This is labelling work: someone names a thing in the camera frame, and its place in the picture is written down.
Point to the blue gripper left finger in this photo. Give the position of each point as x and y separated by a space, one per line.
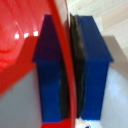
48 83

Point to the red plastic bowl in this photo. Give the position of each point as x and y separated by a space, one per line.
20 33

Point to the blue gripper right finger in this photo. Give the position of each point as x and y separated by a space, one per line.
95 80

